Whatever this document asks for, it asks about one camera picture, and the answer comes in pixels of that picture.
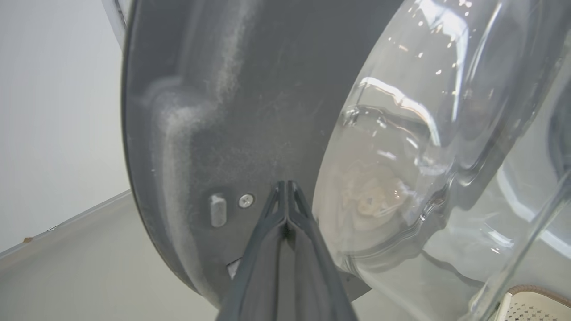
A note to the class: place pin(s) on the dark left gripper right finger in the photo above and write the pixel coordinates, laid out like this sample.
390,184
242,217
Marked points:
316,276

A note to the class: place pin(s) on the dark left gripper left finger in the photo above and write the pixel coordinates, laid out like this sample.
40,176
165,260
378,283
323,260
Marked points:
258,276

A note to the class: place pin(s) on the washing machine door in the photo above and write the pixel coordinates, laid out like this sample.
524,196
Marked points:
250,111

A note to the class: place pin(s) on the white front-load washing machine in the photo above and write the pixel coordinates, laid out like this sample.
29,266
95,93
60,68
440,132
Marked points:
542,187

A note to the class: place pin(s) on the cream basket with brown rim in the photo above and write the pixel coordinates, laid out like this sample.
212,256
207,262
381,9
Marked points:
535,307

